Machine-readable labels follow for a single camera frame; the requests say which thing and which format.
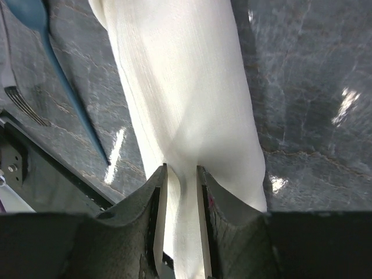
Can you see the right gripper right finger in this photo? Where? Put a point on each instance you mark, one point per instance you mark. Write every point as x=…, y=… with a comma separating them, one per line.
x=239, y=241

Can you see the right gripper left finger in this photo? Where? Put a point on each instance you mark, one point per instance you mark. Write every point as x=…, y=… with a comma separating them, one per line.
x=125, y=241

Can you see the white cloth napkin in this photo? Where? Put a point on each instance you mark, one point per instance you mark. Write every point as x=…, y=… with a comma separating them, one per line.
x=181, y=69

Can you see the silver metal fork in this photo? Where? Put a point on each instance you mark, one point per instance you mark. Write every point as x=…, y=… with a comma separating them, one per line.
x=9, y=83

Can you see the blue plastic spoon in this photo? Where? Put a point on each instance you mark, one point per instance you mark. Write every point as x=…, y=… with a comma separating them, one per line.
x=34, y=15

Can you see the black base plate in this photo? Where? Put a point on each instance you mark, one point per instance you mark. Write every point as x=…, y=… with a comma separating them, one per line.
x=41, y=180

